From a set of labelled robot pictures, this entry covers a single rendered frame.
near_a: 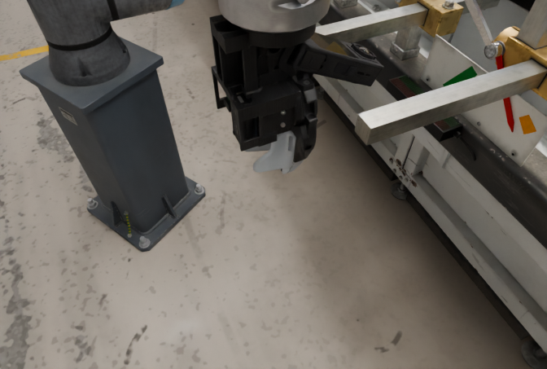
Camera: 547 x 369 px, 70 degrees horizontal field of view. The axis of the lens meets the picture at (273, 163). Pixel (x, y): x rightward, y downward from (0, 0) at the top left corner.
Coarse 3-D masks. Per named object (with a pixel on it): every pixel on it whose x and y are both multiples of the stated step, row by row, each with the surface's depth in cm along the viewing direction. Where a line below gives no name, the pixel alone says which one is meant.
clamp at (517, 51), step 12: (504, 36) 60; (516, 36) 59; (516, 48) 58; (528, 48) 57; (540, 48) 57; (504, 60) 61; (516, 60) 59; (540, 60) 56; (540, 84) 57; (540, 96) 57
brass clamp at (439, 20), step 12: (396, 0) 78; (408, 0) 76; (420, 0) 73; (432, 0) 72; (444, 0) 72; (432, 12) 71; (444, 12) 70; (456, 12) 71; (432, 24) 72; (444, 24) 72; (456, 24) 73; (432, 36) 73
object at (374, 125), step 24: (504, 72) 54; (528, 72) 54; (432, 96) 51; (456, 96) 51; (480, 96) 52; (504, 96) 55; (360, 120) 49; (384, 120) 48; (408, 120) 49; (432, 120) 51
